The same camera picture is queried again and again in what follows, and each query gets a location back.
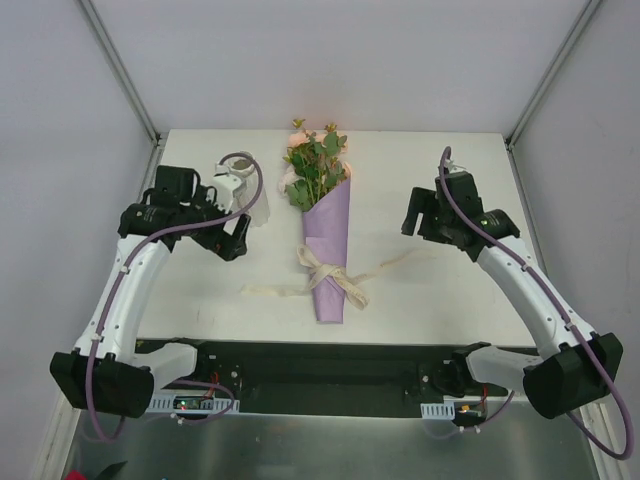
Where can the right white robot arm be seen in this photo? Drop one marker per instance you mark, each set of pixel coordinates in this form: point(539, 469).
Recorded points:
point(573, 365)

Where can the purple wrapping paper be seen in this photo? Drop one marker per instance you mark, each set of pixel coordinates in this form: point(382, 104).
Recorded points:
point(325, 233)

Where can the right white cable duct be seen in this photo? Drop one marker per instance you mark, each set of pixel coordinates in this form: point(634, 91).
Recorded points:
point(449, 411)

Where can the pink flowers with green leaves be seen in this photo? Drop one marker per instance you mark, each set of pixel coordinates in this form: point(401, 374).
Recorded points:
point(315, 164)

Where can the cream printed ribbon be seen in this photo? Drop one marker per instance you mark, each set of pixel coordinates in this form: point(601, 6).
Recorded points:
point(350, 285)

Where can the left white cable duct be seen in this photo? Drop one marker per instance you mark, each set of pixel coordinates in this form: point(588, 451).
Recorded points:
point(196, 405)

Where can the aluminium frame post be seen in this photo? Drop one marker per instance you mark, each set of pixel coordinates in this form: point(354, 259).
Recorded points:
point(118, 69)
point(578, 28)

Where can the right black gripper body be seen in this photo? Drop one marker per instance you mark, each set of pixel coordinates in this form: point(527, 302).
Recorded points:
point(420, 209)

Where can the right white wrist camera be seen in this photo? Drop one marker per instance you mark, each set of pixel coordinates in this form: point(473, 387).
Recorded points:
point(449, 166)

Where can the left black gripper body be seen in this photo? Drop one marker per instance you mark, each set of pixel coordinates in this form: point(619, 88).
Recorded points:
point(232, 240)

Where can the right aluminium frame post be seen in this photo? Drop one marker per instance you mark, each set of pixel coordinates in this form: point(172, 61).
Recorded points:
point(578, 28)

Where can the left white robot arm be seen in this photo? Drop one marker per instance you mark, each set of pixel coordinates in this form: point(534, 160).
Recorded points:
point(103, 373)

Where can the left aluminium frame post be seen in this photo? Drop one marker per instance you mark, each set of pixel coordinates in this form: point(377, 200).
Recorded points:
point(118, 69)

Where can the red object at bottom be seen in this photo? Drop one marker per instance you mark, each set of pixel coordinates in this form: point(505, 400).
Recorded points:
point(75, 475)

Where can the white cable duct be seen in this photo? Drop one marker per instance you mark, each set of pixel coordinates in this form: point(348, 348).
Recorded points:
point(196, 405)
point(449, 411)

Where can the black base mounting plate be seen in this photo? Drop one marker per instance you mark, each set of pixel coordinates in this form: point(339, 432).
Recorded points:
point(328, 379)

